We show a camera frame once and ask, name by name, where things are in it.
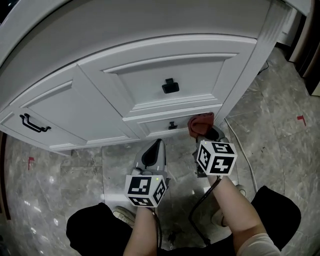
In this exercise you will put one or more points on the person's right leg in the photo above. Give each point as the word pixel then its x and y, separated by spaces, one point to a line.
pixel 277 215

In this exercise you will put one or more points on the person's leg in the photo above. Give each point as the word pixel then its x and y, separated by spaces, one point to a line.
pixel 92 230
pixel 277 215

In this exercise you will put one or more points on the person's right forearm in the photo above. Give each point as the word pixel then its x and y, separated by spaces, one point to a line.
pixel 232 207

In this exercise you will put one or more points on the white cabinet door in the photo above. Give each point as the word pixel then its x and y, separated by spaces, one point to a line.
pixel 47 137
pixel 75 112

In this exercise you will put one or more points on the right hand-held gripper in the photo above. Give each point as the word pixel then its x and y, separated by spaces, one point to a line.
pixel 217 160

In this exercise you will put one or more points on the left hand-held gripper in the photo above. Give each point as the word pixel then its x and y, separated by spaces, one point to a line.
pixel 140 187

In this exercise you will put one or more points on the white cabinet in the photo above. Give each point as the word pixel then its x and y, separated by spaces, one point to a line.
pixel 125 30

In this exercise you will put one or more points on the brown cloth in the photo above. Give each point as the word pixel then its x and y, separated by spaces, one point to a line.
pixel 200 125

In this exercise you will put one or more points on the person's light shirt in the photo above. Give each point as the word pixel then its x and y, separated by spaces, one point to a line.
pixel 257 246

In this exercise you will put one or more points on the red floor tape mark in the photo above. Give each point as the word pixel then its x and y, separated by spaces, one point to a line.
pixel 300 117

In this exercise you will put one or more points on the pale board black edge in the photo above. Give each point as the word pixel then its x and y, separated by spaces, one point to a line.
pixel 298 37
pixel 311 55

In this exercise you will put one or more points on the small white drawer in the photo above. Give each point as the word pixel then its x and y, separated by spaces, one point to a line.
pixel 155 123

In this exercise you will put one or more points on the person's left forearm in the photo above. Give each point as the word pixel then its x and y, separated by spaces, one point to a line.
pixel 142 230

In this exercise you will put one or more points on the large white drawer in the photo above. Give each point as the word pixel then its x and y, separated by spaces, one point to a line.
pixel 140 82

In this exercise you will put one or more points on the beige board black edge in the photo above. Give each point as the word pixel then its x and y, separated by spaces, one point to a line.
pixel 316 85

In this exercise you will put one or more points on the person's white left shoe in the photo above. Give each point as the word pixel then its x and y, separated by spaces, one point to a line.
pixel 123 215

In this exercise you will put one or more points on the person's left leg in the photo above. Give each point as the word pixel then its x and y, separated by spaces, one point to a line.
pixel 92 230

